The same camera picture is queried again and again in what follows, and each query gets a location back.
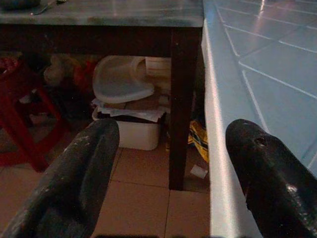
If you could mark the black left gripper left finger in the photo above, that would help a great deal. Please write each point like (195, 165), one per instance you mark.
(67, 178)

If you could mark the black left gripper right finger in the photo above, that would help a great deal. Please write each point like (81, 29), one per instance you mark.
(270, 181)

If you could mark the small white paper scrap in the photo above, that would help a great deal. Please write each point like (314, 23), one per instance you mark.
(198, 171)

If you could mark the red plastic stool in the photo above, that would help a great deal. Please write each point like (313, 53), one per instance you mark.
(19, 111)

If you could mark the yellow patterned plastic bag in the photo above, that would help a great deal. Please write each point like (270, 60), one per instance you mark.
(199, 138)

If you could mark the white plastic storage box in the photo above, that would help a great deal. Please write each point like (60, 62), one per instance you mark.
(138, 135)

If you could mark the white tiled counter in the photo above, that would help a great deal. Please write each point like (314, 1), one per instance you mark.
(260, 74)

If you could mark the beige stuffed toy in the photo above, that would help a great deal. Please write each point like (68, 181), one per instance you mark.
(55, 70)

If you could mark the white plastic basin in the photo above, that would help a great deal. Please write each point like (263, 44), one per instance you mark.
(119, 81)

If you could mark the dark wooden table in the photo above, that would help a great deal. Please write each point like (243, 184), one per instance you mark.
(99, 39)

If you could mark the metal spoon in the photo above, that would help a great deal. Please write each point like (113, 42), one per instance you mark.
(45, 7)

